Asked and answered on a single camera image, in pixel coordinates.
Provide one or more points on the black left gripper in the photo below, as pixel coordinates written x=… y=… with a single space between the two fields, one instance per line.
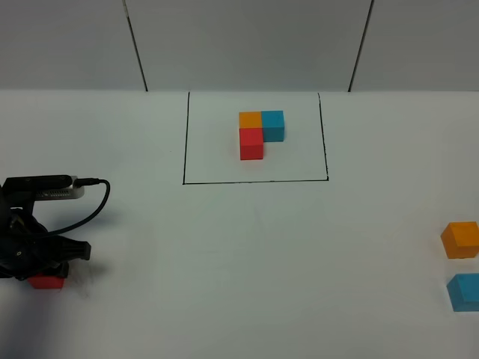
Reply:
x=25 y=253

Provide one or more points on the template red cube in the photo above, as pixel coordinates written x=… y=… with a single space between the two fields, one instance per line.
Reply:
x=251 y=144

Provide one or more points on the template orange cube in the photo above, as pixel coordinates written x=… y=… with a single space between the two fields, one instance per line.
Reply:
x=250 y=120

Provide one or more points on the template blue cube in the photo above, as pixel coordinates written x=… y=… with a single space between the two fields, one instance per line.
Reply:
x=273 y=126

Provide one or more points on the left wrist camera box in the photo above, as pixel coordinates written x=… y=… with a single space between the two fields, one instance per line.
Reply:
x=48 y=187

